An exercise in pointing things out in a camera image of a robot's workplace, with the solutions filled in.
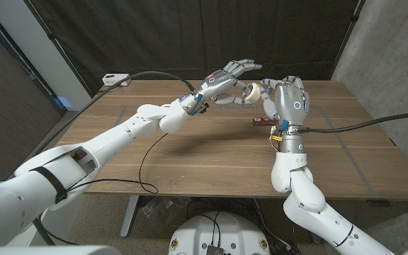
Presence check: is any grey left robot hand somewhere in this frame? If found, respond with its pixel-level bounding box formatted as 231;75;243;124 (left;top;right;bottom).
178;58;264;116

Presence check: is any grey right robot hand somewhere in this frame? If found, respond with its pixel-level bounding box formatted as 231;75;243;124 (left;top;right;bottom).
259;75;311;154

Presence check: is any white sticker roll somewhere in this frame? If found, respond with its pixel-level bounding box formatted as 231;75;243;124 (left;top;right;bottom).
242;82;261;102

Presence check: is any red swiss knife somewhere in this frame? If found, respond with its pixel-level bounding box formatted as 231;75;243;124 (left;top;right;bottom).
252;118;279;127

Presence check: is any black backdrop curtain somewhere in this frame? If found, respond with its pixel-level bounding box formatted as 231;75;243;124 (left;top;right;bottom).
23;0;366;96

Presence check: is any black backdrop stand pole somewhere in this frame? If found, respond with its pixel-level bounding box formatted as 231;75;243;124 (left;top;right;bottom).
330;0;366;81
23;0;95;98

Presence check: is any white power strip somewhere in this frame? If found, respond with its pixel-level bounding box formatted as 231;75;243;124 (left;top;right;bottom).
101;73;131;87

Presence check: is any clear plastic bag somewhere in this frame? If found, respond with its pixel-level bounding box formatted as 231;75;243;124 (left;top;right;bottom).
140;196;191;227

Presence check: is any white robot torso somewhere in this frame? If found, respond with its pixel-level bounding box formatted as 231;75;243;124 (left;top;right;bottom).
168;211;271;255

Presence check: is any grey table leg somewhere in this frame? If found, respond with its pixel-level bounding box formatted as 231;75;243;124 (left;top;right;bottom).
120;195;141;238

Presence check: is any black torso device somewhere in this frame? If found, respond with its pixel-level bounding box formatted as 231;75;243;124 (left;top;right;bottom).
205;244;226;255

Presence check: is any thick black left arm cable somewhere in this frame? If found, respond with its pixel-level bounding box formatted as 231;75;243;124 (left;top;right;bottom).
7;70;197;180

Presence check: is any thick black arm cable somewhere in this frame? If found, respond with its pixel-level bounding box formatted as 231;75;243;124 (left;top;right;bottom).
7;70;197;180
301;110;408;135

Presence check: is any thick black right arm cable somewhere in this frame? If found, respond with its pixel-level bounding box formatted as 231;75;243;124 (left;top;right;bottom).
301;110;408;135

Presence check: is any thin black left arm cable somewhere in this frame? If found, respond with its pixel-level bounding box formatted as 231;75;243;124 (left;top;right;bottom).
65;132;169;195

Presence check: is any black floor cable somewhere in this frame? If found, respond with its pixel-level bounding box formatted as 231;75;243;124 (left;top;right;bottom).
253;198;293;254

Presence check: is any black torso cable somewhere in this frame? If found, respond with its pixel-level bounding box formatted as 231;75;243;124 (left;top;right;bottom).
196;211;222;247

